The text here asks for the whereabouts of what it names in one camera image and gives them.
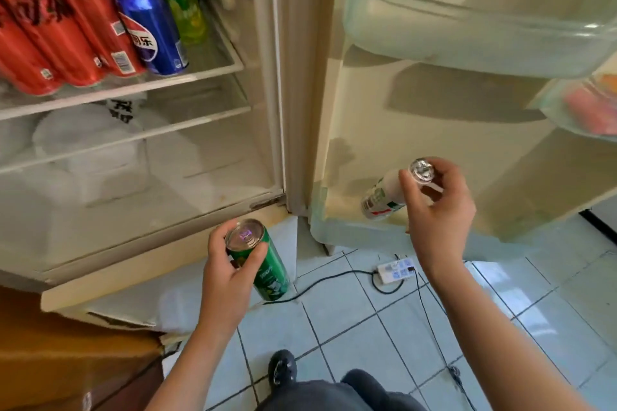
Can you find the person's left forearm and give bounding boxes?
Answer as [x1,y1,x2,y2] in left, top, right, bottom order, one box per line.
[147,319,237,411]

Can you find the person's right forearm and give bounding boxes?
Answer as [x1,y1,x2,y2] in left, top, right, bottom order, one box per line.
[429,261,594,411]

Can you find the blue Pepsi can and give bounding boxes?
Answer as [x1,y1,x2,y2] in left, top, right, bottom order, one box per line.
[113,0,190,77]

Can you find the glass crisper cover shelf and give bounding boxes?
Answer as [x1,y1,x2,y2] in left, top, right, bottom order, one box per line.
[0,73,253,175]

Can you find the thin black cable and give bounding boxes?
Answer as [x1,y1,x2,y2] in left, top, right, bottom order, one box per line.
[414,275,478,411]

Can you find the white sink base cabinet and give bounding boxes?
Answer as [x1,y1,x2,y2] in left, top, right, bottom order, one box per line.
[590,193,617,229]

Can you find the person's black left shoe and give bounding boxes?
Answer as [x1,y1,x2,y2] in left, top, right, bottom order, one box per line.
[267,349,298,387]

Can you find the printed clear plastic bag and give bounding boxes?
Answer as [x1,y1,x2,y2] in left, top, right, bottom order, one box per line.
[31,97,148,178]

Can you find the deep clear door bin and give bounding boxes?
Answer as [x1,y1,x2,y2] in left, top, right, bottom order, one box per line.
[308,184,531,260]

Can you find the red packet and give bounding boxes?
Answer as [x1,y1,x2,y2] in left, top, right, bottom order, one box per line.
[564,85,617,133]

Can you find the person's left hand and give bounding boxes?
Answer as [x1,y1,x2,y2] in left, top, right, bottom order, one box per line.
[197,218,269,329]

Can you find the white yogurt bottle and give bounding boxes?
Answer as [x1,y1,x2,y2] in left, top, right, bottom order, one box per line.
[360,157,437,222]

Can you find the person's right hand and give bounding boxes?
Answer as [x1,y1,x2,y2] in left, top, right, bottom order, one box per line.
[398,157,477,277]

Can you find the glass fridge shelf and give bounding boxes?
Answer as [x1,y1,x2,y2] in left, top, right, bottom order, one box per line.
[0,30,244,123]

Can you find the white refrigerator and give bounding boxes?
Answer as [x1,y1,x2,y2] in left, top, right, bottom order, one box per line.
[0,0,617,335]

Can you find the person's black trousers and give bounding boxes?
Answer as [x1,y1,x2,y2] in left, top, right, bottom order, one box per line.
[339,369,386,397]

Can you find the white power strip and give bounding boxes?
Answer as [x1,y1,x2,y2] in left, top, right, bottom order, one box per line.
[377,257,416,284]

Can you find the green Sprite can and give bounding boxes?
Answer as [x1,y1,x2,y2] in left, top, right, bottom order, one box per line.
[225,218,292,302]

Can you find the thick black power cable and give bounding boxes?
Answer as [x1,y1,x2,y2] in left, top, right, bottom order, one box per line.
[277,270,406,303]

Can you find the small clear door bin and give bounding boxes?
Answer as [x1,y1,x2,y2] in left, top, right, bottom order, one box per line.
[539,68,617,139]
[343,0,617,79]

